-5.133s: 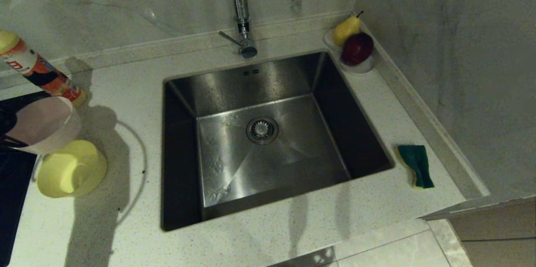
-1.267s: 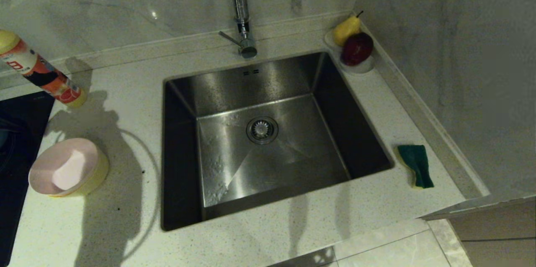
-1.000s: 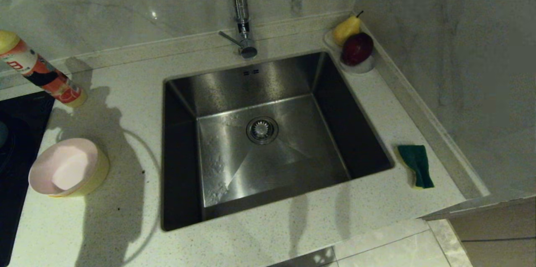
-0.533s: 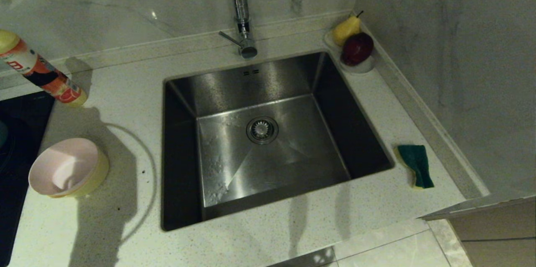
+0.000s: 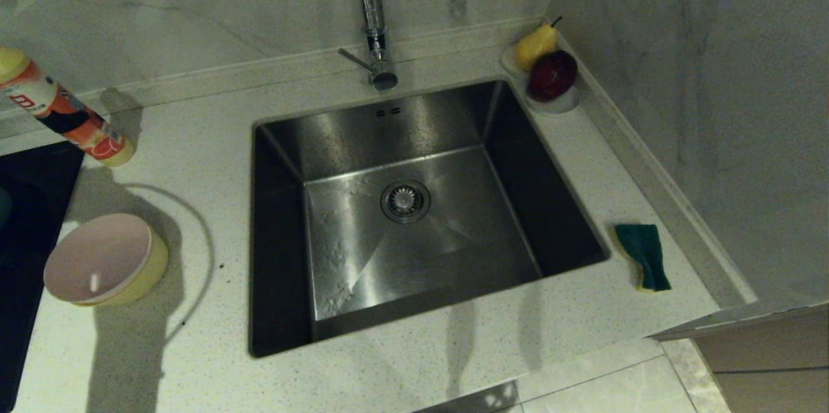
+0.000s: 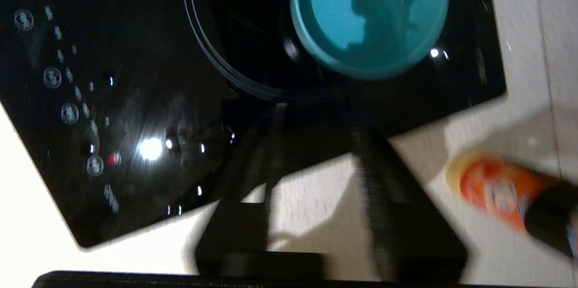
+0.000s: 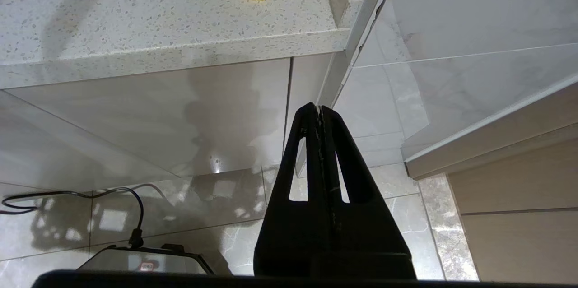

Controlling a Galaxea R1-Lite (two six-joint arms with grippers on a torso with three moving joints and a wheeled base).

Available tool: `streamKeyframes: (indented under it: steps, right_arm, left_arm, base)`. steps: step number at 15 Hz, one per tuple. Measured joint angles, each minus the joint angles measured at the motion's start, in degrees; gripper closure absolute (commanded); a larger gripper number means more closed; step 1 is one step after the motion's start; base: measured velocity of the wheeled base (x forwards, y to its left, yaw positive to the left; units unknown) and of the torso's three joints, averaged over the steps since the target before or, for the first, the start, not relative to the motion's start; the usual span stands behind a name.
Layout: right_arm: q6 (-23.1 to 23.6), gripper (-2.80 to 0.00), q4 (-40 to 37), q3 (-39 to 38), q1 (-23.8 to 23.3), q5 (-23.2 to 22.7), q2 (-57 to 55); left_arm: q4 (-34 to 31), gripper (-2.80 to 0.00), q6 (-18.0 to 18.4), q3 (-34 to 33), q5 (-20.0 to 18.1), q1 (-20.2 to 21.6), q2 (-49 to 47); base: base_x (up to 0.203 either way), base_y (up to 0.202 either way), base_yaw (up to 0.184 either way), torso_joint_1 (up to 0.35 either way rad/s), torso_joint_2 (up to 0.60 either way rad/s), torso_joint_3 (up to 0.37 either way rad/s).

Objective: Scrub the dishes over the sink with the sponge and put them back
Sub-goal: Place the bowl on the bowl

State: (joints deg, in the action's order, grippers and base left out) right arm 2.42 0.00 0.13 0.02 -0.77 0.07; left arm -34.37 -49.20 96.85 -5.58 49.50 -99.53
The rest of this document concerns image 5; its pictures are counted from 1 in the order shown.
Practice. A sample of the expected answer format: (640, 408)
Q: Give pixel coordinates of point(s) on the small white dish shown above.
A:
(560, 106)

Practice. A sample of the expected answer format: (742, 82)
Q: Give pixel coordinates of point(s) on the yellow green sponge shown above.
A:
(644, 248)

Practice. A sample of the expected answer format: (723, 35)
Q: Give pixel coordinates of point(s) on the yellow plastic bowl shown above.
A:
(152, 270)

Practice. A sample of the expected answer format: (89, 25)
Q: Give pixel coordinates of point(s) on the pink plastic bowl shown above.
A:
(97, 257)

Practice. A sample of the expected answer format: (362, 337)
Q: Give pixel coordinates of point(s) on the round metal drain strainer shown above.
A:
(406, 201)

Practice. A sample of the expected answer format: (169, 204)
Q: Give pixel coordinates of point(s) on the yellow pear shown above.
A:
(536, 47)

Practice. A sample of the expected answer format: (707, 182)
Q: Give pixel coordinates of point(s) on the chrome faucet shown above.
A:
(372, 5)

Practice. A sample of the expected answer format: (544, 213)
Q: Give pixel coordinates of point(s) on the dark red apple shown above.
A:
(554, 75)

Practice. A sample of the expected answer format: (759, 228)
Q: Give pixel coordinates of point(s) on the orange dish soap bottle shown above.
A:
(65, 118)

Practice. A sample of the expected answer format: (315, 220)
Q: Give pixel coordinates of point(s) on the stainless steel sink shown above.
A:
(363, 251)

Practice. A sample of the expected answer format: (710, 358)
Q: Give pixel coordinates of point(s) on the black induction cooktop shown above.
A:
(26, 206)

